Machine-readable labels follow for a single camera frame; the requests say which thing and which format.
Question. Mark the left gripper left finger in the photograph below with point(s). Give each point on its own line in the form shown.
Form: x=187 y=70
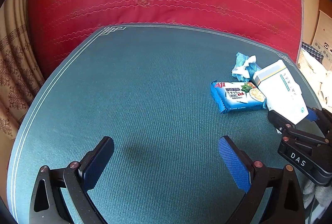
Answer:
x=80 y=177

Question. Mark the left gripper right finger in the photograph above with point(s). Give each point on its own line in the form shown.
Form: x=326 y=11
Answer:
x=249 y=176

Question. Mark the white medicine box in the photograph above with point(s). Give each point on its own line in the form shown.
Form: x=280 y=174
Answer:
x=283 y=94

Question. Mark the blue Aji cracker packet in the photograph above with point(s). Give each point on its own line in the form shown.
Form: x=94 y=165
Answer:
x=237 y=96

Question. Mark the teal blue wrapper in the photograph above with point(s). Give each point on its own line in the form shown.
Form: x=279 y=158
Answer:
x=245 y=67

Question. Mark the grey gloved right hand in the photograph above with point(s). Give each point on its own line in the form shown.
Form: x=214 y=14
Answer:
x=322 y=194

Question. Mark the floral plaid bed quilt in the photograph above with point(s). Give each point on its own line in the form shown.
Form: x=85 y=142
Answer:
x=318 y=78

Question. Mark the teal table mat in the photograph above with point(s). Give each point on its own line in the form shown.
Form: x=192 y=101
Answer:
x=148 y=87

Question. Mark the cardboard box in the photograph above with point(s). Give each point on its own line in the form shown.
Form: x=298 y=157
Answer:
x=321 y=36

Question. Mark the beige patterned curtain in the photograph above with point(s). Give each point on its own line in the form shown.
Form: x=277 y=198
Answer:
x=20 y=75

